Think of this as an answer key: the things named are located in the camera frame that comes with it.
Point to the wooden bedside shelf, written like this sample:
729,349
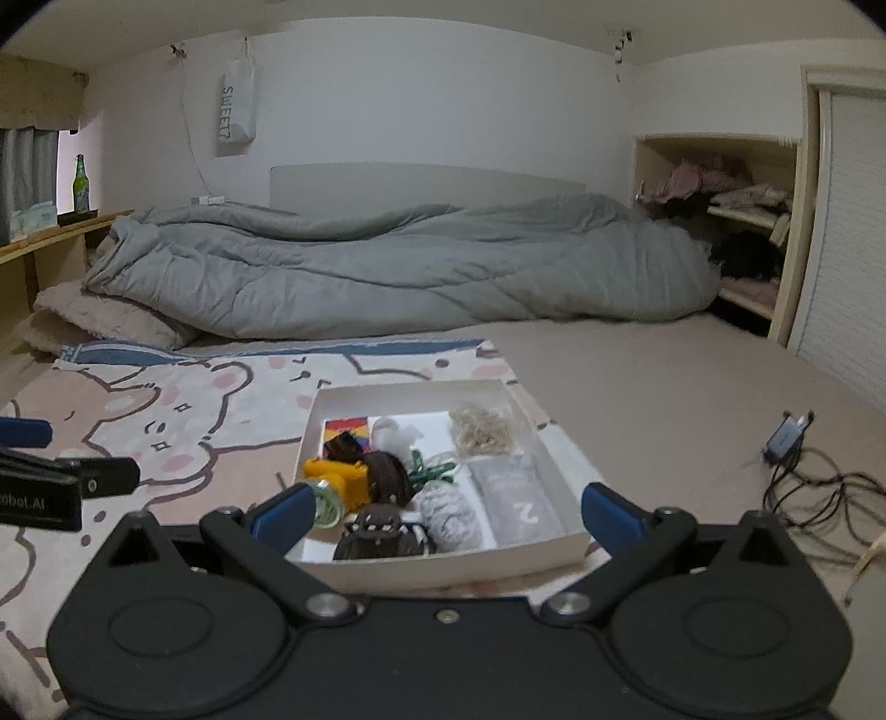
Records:
42,260

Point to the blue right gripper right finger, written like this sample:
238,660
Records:
611,519

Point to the green plastic clothes pegs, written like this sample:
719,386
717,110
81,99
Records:
424,469

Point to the grey toilet cover packet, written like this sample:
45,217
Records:
515,499

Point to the white lace roll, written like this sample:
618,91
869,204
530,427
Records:
449,519

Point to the green glass bottle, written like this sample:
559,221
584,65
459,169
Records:
81,186

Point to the white power strip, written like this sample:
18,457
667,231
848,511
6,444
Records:
208,200

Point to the pink clothes pile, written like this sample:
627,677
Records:
709,178

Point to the white louvered door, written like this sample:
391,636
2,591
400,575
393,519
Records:
839,318

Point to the folded beige clothes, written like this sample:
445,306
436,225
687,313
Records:
765,195

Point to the grey charger with cables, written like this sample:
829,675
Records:
836,516

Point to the white hanging pouch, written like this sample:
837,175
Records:
236,115

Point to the built-in closet shelf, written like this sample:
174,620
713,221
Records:
761,255

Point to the grey quilted duvet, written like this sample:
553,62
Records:
256,274

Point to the red blue card box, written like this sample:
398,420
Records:
356,427

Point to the beige fluffy pillow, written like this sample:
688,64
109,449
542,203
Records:
65,315

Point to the tissue pack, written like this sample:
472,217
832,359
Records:
32,220

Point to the white socks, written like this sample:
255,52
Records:
389,436

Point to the grey curtain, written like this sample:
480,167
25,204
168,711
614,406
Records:
29,172

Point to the bag of rubber bands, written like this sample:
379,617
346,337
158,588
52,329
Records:
481,431

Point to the cartoon bear blanket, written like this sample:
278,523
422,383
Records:
222,430

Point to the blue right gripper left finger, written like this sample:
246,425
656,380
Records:
283,520

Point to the yellow headlamp with black strap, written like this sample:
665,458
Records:
348,476

